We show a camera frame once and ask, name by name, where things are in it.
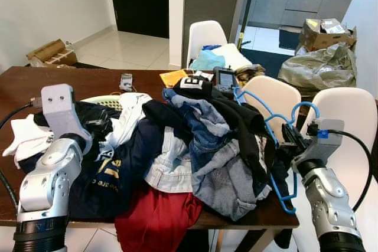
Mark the blue plastic hanger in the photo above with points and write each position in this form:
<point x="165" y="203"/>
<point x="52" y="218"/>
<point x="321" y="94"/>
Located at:
<point x="287" y="209"/>

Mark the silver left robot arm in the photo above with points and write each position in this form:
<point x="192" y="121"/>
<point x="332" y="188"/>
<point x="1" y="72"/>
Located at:
<point x="47" y="181"/>

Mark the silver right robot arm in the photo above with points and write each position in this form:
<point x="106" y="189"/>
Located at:
<point x="328" y="199"/>

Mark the pale green laundry basket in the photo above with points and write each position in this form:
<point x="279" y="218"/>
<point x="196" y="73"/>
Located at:
<point x="103" y="100"/>

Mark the white shirt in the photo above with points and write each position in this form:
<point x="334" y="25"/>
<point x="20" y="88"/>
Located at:
<point x="130" y="116"/>

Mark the brown wooden table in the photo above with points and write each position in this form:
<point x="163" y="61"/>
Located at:
<point x="71" y="81"/>

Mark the navy garment yellow print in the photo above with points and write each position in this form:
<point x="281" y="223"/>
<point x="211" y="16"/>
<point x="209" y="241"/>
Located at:
<point x="112" y="175"/>

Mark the small grey device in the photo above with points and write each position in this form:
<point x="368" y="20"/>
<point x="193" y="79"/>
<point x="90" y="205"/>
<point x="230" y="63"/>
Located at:
<point x="126" y="82"/>

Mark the olive plastic bag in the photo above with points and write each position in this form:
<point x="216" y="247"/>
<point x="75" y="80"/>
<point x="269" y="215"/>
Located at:
<point x="319" y="69"/>

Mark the grey garment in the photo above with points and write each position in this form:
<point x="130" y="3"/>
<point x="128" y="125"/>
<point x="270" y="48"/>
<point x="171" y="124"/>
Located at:
<point x="230" y="187"/>

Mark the pale denim garment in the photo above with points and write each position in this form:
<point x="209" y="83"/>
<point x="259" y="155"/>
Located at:
<point x="171" y="166"/>

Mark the blue jeans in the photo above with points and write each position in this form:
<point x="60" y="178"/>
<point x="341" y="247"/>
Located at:
<point x="204" y="131"/>

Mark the orange envelope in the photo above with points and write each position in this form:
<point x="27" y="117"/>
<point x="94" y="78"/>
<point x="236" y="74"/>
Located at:
<point x="171" y="78"/>

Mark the white cushion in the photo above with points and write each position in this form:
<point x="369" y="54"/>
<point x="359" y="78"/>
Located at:
<point x="236" y="57"/>

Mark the open cardboard box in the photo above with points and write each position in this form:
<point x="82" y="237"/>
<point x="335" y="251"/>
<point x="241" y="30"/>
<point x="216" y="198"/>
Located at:
<point x="319" y="39"/>

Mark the red garment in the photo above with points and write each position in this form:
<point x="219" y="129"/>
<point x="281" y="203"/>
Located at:
<point x="156" y="222"/>

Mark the teal bag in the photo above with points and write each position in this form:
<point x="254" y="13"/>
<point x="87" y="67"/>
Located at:
<point x="207" y="60"/>

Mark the black and yellow pole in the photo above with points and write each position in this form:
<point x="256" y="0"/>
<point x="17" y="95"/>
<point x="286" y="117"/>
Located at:
<point x="246" y="16"/>

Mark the grey kitchen cabinet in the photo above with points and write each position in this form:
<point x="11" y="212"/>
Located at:
<point x="301" y="1"/>

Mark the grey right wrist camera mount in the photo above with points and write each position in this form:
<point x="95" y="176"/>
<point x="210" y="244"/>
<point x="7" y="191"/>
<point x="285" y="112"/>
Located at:
<point x="325" y="143"/>

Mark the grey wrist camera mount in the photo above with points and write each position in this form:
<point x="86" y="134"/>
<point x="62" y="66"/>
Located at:
<point x="325" y="143"/>
<point x="59" y="107"/>

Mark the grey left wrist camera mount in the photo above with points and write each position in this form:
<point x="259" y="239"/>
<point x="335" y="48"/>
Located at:
<point x="59" y="107"/>

